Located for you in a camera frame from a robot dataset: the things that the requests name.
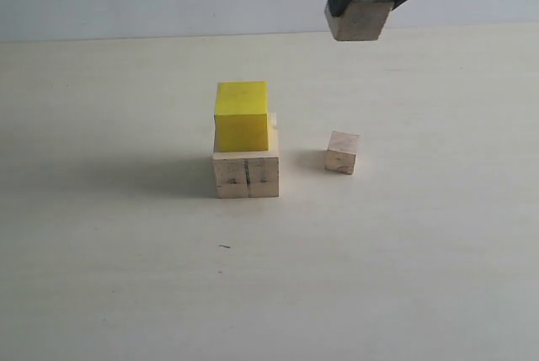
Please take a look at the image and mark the medium wooden cube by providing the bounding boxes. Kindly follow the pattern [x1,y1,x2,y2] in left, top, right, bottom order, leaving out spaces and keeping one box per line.
[325,0,394,41]

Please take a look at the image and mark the yellow cube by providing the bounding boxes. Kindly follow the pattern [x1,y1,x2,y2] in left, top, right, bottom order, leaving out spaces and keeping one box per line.
[214,82,269,152]

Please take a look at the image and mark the small wooden cube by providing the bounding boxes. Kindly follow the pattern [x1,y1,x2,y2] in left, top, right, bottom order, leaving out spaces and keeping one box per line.
[324,130,360,175]

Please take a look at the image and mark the large wooden cube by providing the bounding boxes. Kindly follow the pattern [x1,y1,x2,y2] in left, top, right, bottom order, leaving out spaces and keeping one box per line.
[212,113,280,199]

